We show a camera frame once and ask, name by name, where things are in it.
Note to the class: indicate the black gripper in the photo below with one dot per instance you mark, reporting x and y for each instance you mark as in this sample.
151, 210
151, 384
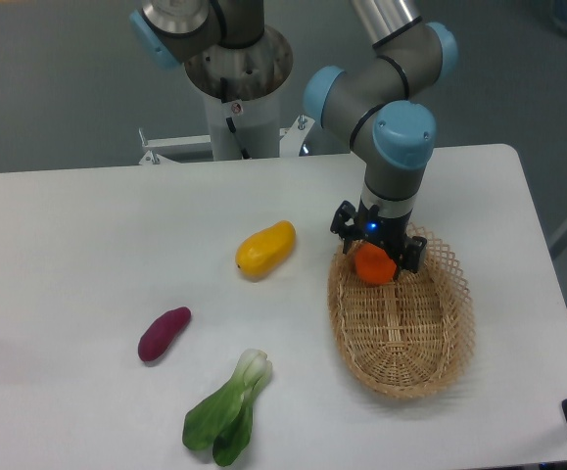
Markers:
381, 223

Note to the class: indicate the orange fruit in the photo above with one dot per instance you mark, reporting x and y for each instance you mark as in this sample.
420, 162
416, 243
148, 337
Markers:
373, 265

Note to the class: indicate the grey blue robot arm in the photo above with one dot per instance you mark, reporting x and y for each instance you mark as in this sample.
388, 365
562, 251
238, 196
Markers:
239, 64

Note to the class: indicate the woven wicker basket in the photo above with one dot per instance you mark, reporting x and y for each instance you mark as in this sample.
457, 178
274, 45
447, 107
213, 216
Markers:
410, 338

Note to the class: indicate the yellow mango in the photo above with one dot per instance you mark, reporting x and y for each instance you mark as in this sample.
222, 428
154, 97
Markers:
263, 251

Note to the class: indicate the purple sweet potato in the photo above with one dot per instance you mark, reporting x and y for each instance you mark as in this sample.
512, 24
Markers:
161, 333

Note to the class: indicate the green bok choy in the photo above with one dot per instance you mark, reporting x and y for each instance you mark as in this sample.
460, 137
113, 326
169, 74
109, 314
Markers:
223, 421

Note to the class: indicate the white metal base frame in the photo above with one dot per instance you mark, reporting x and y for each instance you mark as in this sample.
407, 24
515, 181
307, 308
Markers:
302, 139

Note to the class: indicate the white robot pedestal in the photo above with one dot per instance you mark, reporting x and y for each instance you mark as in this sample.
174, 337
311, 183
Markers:
244, 129

